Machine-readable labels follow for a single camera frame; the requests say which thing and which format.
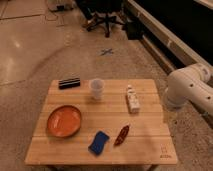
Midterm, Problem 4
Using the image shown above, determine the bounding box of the white bottle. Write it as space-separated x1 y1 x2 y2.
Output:
126 85 140 113

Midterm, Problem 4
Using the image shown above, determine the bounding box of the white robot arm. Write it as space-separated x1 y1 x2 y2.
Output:
162 63 213 117

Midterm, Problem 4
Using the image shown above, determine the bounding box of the orange ceramic bowl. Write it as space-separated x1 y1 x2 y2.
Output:
47 105 82 138

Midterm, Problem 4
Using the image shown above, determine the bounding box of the translucent plastic cup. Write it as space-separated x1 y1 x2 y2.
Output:
89 78 104 100

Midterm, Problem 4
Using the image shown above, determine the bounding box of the black rectangular eraser block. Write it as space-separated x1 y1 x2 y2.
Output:
58 78 80 89

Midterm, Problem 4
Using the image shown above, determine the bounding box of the red chili pepper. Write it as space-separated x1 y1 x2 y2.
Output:
114 125 130 146

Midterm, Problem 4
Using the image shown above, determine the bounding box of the blue sponge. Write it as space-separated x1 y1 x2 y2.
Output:
88 131 110 155

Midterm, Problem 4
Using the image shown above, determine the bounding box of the black box on floor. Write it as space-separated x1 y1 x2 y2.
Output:
125 22 144 40

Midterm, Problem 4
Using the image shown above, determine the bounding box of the wooden table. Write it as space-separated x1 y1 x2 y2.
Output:
25 79 177 166

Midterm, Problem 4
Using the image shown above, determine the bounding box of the black office chair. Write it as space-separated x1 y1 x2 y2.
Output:
75 0 123 37

